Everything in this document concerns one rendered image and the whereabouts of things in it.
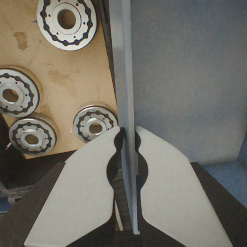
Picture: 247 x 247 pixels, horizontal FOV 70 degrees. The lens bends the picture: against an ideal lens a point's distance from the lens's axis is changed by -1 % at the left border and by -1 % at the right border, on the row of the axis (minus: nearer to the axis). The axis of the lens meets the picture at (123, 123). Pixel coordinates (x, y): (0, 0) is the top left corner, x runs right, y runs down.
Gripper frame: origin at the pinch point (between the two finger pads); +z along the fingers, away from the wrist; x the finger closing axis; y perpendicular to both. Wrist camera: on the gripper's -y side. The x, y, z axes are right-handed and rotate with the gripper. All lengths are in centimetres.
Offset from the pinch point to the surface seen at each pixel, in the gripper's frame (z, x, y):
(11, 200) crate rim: 15.2, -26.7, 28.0
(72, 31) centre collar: 24.1, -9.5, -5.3
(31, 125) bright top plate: 22.9, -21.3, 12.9
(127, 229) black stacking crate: 29, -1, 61
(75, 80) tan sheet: 27.5, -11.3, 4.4
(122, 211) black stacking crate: 29, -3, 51
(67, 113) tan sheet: 27.1, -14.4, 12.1
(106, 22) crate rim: 20.0, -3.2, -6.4
